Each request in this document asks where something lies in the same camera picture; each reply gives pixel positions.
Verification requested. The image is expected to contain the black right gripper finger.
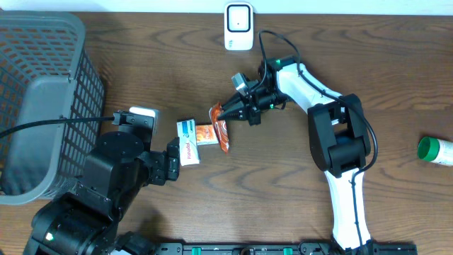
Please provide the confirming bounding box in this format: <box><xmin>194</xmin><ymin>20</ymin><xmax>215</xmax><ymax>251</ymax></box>
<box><xmin>217</xmin><ymin>108</ymin><xmax>248</xmax><ymax>121</ymax></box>
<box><xmin>222</xmin><ymin>92</ymin><xmax>243</xmax><ymax>109</ymax></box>

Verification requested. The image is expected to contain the white Panadol box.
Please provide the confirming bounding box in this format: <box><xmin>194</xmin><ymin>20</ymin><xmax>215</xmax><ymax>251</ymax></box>
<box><xmin>177</xmin><ymin>119</ymin><xmax>200</xmax><ymax>166</ymax></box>

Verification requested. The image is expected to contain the red Top chocolate bar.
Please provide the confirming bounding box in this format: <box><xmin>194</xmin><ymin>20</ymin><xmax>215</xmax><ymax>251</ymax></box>
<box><xmin>209</xmin><ymin>103</ymin><xmax>229</xmax><ymax>153</ymax></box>

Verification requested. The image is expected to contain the orange tissue pack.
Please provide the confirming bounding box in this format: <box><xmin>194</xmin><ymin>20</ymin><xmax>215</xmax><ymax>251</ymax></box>
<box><xmin>195</xmin><ymin>125</ymin><xmax>219</xmax><ymax>146</ymax></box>

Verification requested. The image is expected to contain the green lid white bottle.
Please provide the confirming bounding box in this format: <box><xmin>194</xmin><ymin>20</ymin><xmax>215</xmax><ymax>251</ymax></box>
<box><xmin>417</xmin><ymin>137</ymin><xmax>453</xmax><ymax>166</ymax></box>

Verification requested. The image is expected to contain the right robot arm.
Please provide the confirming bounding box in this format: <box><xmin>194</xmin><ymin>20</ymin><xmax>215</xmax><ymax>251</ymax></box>
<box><xmin>219</xmin><ymin>57</ymin><xmax>371</xmax><ymax>254</ymax></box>

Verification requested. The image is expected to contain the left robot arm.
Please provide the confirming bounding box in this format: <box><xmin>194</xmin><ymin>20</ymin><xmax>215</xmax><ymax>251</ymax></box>
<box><xmin>23</xmin><ymin>131</ymin><xmax>180</xmax><ymax>254</ymax></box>

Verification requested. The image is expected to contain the white barcode scanner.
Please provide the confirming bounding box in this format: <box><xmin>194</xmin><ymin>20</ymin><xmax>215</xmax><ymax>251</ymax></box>
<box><xmin>224</xmin><ymin>2</ymin><xmax>254</xmax><ymax>51</ymax></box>

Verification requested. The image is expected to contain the grey plastic basket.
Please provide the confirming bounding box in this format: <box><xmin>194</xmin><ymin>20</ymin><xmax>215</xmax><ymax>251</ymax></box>
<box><xmin>1</xmin><ymin>11</ymin><xmax>105</xmax><ymax>205</ymax></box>

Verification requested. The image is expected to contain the black right camera cable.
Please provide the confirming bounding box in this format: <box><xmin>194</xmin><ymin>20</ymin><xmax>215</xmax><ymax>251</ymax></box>
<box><xmin>258</xmin><ymin>30</ymin><xmax>379</xmax><ymax>249</ymax></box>

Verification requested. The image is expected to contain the black camera cable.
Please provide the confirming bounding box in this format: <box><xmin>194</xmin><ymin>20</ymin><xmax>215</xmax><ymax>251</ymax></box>
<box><xmin>0</xmin><ymin>115</ymin><xmax>116</xmax><ymax>139</ymax></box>
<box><xmin>258</xmin><ymin>30</ymin><xmax>379</xmax><ymax>249</ymax></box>

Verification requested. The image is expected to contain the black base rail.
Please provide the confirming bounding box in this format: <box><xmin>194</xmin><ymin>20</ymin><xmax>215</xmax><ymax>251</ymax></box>
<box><xmin>152</xmin><ymin>242</ymin><xmax>418</xmax><ymax>255</ymax></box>

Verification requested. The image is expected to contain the black left camera cable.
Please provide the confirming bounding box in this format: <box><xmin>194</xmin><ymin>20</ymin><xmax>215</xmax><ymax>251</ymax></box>
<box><xmin>0</xmin><ymin>115</ymin><xmax>116</xmax><ymax>139</ymax></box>

